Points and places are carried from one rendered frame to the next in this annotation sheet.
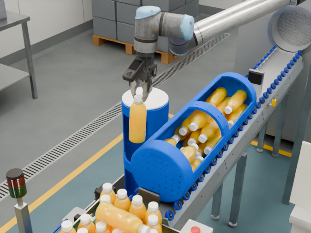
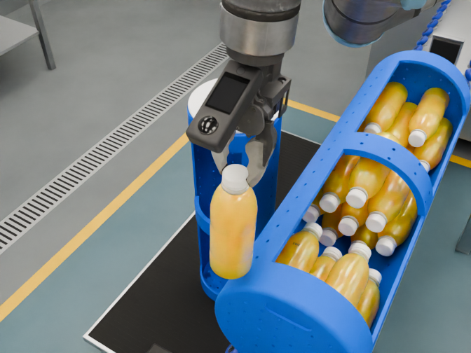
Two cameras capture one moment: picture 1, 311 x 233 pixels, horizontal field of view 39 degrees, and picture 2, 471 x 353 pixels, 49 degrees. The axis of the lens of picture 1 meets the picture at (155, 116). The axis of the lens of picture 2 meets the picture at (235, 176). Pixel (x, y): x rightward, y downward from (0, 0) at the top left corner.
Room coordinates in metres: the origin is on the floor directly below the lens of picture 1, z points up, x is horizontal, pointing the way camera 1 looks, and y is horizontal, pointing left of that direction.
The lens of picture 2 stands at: (1.05, 0.08, 1.95)
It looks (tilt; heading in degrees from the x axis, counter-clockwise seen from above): 44 degrees down; 359
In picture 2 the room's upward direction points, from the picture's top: straight up
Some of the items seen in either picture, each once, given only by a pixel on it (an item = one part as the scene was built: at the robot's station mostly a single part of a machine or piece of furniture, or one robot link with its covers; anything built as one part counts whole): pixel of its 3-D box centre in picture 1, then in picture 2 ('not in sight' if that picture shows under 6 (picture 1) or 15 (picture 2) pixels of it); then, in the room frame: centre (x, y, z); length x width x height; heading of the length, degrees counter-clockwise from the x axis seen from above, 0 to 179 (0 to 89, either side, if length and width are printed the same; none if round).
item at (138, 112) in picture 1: (137, 120); (233, 225); (1.59, 0.07, 1.32); 0.07 x 0.07 x 0.19
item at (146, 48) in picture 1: (144, 45); (256, 24); (1.61, 0.05, 1.65); 0.10 x 0.09 x 0.05; 61
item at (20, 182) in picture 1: (15, 179); not in sight; (1.30, 0.52, 1.23); 0.06 x 0.06 x 0.04
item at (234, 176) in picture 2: (138, 99); (235, 178); (1.59, 0.07, 1.42); 0.04 x 0.04 x 0.02
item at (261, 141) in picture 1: (264, 121); not in sight; (3.24, -0.94, 0.31); 0.06 x 0.06 x 0.63; 60
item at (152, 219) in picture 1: (152, 220); not in sight; (1.23, 0.00, 1.10); 0.04 x 0.04 x 0.02
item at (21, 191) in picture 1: (17, 188); not in sight; (1.30, 0.52, 1.18); 0.06 x 0.06 x 0.05
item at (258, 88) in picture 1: (254, 82); (442, 58); (2.60, -0.65, 1.00); 0.10 x 0.04 x 0.15; 60
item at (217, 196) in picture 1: (218, 184); not in sight; (2.40, -0.45, 0.31); 0.06 x 0.06 x 0.63; 60
